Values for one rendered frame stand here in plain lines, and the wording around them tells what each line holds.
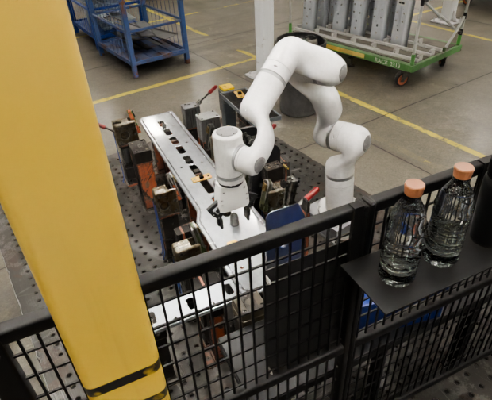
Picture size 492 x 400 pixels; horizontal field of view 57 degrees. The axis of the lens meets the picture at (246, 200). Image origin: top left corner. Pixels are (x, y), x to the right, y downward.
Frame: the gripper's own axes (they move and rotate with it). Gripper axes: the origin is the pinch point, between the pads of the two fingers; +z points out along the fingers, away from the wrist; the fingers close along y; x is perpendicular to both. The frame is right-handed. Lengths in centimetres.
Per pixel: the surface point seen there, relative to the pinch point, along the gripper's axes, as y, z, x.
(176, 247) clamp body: 18.7, 7.9, -5.2
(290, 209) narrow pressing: -5.1, -20.2, 26.8
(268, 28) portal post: -199, 57, -362
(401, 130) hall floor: -243, 113, -180
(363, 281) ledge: 1, -31, 63
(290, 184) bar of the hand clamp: -20.1, -7.8, 1.2
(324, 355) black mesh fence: 3, -3, 57
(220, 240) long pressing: 3.1, 12.4, -6.6
